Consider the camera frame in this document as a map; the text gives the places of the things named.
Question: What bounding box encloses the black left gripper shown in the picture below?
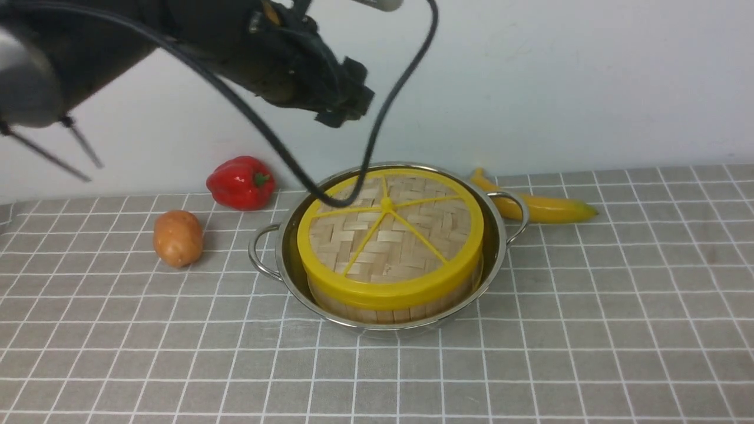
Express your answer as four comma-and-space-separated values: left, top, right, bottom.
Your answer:
221, 1, 374, 128

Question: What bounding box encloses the woven bamboo steamer lid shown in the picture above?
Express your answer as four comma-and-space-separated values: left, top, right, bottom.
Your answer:
296, 168, 485, 311

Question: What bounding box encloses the bamboo steamer basket yellow rim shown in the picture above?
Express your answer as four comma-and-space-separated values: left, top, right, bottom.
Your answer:
307, 258, 484, 325

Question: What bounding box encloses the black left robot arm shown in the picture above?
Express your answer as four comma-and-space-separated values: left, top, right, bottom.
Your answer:
2, 1, 374, 182

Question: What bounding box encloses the stainless steel pot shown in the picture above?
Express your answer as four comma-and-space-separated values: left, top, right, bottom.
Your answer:
247, 162, 530, 340

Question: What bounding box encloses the red bell pepper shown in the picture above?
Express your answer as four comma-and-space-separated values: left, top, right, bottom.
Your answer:
206, 155, 276, 211

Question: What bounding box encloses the yellow banana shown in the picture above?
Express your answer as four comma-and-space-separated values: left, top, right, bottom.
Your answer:
469, 167, 600, 224

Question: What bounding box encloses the brown potato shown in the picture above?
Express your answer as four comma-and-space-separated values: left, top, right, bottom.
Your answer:
153, 210, 204, 269

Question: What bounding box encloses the grey checkered tablecloth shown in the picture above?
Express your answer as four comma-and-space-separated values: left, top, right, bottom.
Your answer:
1, 165, 753, 423

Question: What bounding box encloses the black camera cable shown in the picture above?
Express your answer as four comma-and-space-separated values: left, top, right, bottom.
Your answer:
0, 0, 439, 208

